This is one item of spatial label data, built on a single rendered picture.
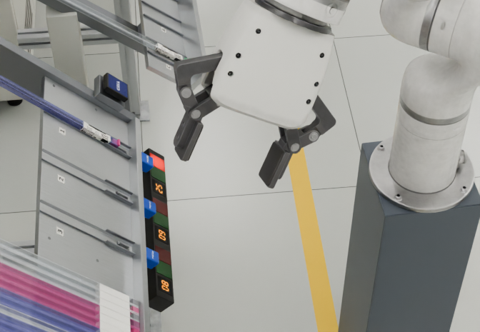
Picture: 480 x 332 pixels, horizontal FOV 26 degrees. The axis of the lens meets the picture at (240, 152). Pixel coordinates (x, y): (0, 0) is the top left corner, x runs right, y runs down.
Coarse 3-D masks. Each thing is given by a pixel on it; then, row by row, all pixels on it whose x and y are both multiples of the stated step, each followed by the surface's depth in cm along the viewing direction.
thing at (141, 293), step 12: (132, 120) 194; (132, 132) 192; (132, 144) 190; (132, 156) 188; (132, 168) 186; (132, 180) 184; (132, 216) 179; (132, 228) 177; (144, 228) 176; (132, 240) 176; (144, 240) 175; (144, 252) 173; (144, 264) 171; (144, 276) 169; (144, 288) 168; (144, 300) 166; (144, 312) 164; (144, 324) 163
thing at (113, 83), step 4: (112, 76) 191; (112, 80) 190; (116, 80) 191; (112, 84) 190; (116, 84) 191; (120, 84) 191; (124, 84) 192; (112, 88) 189; (116, 88) 190; (120, 88) 191; (124, 88) 192; (120, 92) 190; (124, 92) 191
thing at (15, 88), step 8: (0, 80) 172; (8, 80) 174; (8, 88) 173; (16, 88) 174; (24, 96) 175; (32, 96) 176; (40, 104) 177; (48, 104) 178; (48, 112) 178; (56, 112) 179; (64, 112) 180; (64, 120) 180; (72, 120) 180; (80, 120) 182; (80, 128) 182; (112, 144) 186
